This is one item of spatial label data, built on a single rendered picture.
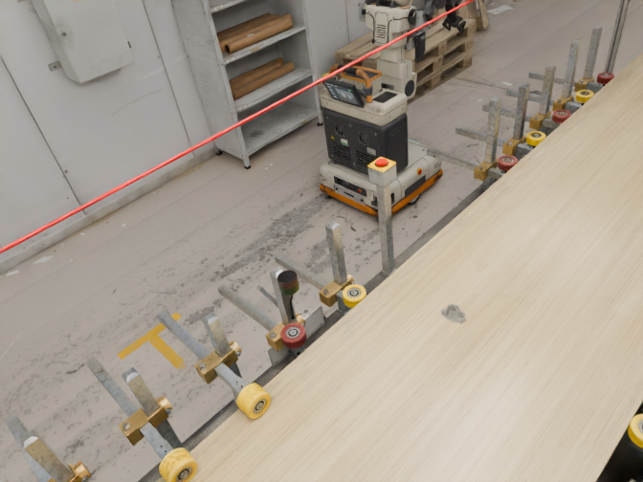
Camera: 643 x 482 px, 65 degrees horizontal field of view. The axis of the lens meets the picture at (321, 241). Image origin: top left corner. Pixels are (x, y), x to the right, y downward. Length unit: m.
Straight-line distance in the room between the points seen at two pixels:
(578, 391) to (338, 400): 0.64
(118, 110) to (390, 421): 3.22
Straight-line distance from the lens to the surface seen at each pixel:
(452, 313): 1.65
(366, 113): 3.14
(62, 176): 4.06
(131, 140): 4.19
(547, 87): 2.78
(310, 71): 4.53
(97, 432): 2.86
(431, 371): 1.53
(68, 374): 3.19
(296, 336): 1.63
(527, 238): 1.96
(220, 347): 1.53
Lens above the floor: 2.15
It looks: 40 degrees down
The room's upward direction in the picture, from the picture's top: 10 degrees counter-clockwise
